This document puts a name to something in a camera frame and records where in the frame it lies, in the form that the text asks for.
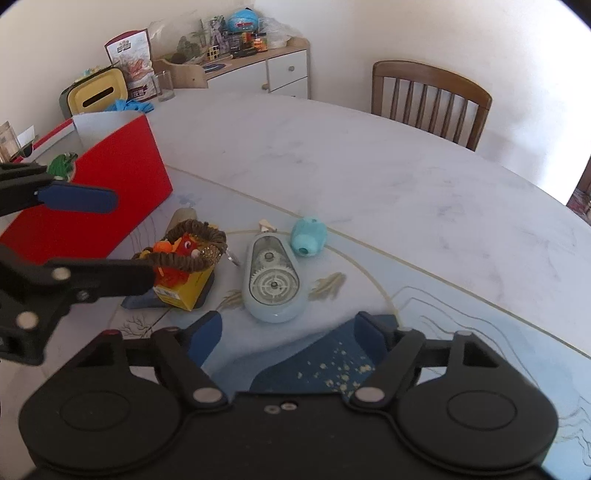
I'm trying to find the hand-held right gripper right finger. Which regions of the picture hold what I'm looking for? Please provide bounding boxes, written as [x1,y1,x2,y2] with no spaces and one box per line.
[348,312,522,408]

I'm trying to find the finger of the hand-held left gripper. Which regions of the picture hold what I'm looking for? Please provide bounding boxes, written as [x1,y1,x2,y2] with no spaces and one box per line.
[0,244,155,365]
[0,161,118,217]

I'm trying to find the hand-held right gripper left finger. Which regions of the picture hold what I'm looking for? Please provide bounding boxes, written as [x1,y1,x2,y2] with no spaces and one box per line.
[60,311,229,409]

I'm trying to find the green plush keychain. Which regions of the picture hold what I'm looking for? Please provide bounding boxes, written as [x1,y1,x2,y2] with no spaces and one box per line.
[47,154,78,180]

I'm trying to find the small yellow box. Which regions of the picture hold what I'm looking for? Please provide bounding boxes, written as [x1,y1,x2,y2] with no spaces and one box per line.
[154,268,216,313]

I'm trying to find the red cardboard box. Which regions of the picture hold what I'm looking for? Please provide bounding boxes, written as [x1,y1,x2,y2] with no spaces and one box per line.
[0,112,174,265]

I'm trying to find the orange plush toy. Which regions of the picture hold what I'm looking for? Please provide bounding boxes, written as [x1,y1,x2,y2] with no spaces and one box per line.
[152,233,202,289]

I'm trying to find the light blue gear device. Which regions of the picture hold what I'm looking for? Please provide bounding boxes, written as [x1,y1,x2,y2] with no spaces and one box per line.
[242,232,304,324]

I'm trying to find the brown fuzzy ring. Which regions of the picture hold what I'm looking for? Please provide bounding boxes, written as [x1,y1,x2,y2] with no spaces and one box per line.
[133,219,228,278]

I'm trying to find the small teal roller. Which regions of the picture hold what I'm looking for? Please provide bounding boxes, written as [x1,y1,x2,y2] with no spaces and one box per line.
[290,217,328,257]

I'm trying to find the glass bottle with dark liquid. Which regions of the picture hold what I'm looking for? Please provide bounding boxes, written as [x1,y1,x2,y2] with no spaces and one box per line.
[0,121,21,160]

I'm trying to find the blue gloves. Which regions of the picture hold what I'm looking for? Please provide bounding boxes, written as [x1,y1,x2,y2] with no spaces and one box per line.
[108,98,154,114]

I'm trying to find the yellow green tissue box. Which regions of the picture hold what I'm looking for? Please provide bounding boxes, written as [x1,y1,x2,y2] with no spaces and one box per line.
[59,67,127,119]

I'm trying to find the clear glass cup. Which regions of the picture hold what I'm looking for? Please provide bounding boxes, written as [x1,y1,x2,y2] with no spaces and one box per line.
[152,71,175,103]

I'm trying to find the red white snack bag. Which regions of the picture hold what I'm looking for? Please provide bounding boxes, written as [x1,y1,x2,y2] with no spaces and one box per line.
[104,28,155,101]

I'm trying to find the large clear plastic wrap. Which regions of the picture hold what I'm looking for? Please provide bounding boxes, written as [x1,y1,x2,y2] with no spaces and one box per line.
[150,11,214,61]

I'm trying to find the white cabinet with wooden top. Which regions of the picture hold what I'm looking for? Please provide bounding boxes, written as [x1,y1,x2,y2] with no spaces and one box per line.
[203,38,310,99]

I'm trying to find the blue globe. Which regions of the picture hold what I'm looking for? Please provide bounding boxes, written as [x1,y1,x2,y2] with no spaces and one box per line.
[226,8,260,34]

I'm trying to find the wooden chair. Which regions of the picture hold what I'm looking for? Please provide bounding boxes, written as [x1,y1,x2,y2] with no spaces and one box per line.
[372,60,493,152]

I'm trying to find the clear plastic bag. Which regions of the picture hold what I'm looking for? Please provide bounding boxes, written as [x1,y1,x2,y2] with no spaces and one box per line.
[261,17,294,49]

